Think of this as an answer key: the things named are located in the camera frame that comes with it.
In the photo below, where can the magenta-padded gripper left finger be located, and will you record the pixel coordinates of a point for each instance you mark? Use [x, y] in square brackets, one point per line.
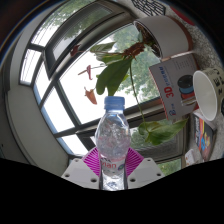
[80, 169]

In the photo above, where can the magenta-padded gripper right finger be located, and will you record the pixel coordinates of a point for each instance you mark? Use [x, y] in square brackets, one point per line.
[146, 169]

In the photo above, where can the clear blue-capped water bottle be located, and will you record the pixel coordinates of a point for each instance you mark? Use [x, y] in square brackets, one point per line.
[112, 140]

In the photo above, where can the colourful flat printed box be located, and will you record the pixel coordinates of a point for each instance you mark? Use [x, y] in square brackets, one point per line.
[204, 136]

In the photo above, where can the dark-framed bay window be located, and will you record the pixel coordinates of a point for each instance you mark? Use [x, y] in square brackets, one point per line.
[66, 100]

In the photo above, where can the white printed filament box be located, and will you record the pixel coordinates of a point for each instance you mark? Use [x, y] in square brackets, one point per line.
[173, 85]

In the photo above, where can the white mug with black lettering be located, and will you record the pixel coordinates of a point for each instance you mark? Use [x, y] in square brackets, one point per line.
[205, 95]

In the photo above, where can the anthurium plant in white pot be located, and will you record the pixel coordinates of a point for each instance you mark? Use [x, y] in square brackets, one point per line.
[113, 75]

